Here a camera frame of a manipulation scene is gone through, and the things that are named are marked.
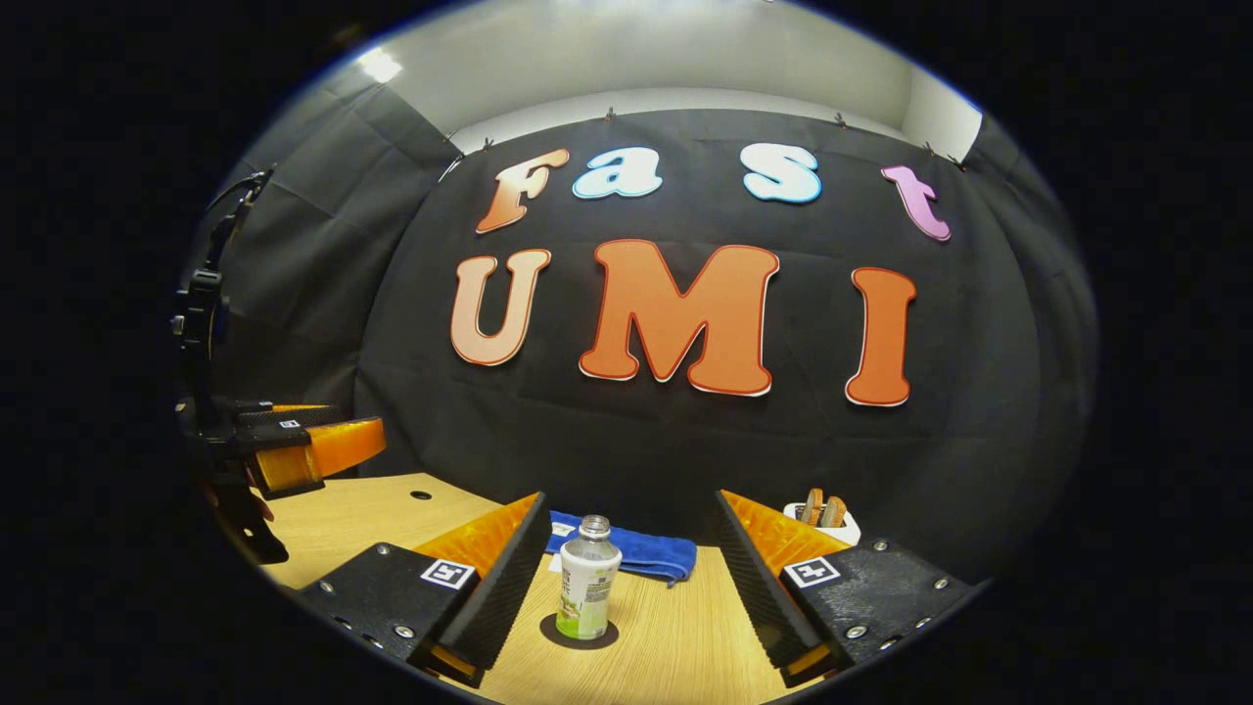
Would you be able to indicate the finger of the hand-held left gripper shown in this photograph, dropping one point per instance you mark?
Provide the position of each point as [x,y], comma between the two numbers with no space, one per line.
[269,438]
[284,415]

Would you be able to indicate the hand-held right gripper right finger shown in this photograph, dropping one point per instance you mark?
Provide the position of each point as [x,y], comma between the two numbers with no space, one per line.
[759,597]

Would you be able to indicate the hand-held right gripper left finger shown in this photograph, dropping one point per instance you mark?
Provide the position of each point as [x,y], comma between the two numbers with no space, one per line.
[504,597]

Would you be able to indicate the dark round coaster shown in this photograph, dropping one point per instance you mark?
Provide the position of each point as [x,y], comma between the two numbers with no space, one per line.
[548,634]

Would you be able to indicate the clear plastic water bottle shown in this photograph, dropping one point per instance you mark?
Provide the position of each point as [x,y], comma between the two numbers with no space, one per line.
[587,578]

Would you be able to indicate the toast bread slice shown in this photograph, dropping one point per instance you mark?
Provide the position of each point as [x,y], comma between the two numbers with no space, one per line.
[812,507]
[834,511]

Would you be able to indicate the white toaster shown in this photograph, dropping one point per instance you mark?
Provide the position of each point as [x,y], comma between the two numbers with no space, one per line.
[848,534]

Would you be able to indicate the blue towel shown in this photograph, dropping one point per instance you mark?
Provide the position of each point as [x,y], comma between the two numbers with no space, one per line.
[651,553]

